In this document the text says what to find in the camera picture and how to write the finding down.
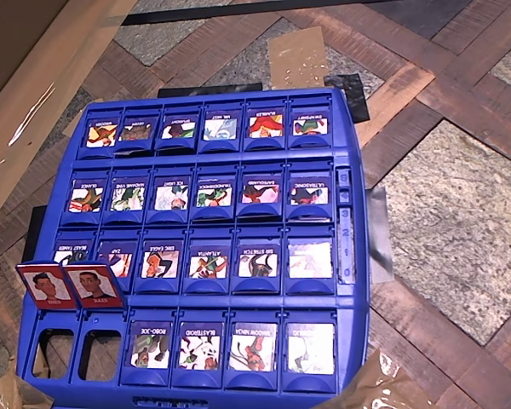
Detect Robo-Joe flip tile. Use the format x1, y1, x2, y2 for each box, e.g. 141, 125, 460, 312
121, 310, 175, 387

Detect Thundershock flip tile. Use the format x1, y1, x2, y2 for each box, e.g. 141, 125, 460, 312
191, 165, 238, 222

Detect Sir Stretch flip tile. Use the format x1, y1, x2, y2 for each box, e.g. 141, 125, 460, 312
232, 228, 282, 295

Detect Atlantia flip tile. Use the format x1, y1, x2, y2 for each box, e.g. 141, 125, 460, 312
182, 229, 233, 295

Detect glossy character flip tile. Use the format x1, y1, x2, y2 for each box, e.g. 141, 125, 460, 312
280, 310, 338, 394
284, 228, 336, 296

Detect Rumbler flip tile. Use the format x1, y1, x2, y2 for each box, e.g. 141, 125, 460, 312
243, 100, 287, 153

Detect Ice Light flip tile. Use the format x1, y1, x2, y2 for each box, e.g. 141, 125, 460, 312
146, 167, 193, 225

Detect Swapshift flip tile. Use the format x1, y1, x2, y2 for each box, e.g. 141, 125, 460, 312
287, 98, 333, 150

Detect Madame Vine flip tile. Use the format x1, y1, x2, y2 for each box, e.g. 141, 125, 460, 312
102, 169, 150, 226

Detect Zap flip tile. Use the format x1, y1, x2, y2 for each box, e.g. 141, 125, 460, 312
96, 232, 140, 295

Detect Shadow Ninja flip tile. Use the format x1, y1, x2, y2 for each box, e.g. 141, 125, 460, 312
224, 310, 281, 391

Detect Blasteroid flip tile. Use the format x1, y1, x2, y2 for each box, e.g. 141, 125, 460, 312
172, 310, 227, 389

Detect Glance flip tile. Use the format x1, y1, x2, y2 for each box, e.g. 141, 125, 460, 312
60, 170, 111, 226

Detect red character face card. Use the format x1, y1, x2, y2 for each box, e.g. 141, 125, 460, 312
63, 262, 125, 310
15, 262, 78, 311

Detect Beast Tamer flip tile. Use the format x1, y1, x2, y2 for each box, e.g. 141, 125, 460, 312
50, 232, 97, 268

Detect blue guessing game board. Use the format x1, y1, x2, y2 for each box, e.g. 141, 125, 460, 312
15, 87, 371, 409

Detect black tape piece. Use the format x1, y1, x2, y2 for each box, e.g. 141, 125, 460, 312
323, 72, 370, 124

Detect flat brown tape piece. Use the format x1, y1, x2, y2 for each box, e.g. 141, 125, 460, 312
267, 26, 328, 89

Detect small tan tape piece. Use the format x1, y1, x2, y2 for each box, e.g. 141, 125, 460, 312
61, 98, 105, 138

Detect long black tape strip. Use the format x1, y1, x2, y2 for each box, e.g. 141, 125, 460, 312
121, 0, 395, 27

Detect crumpled brown packing tape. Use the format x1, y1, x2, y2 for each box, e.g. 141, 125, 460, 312
314, 349, 438, 409
0, 368, 55, 409

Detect brown cardboard box backdrop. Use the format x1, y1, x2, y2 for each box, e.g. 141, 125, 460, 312
0, 0, 138, 233

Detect grey duct tape piece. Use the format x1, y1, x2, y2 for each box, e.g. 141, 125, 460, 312
365, 186, 396, 285

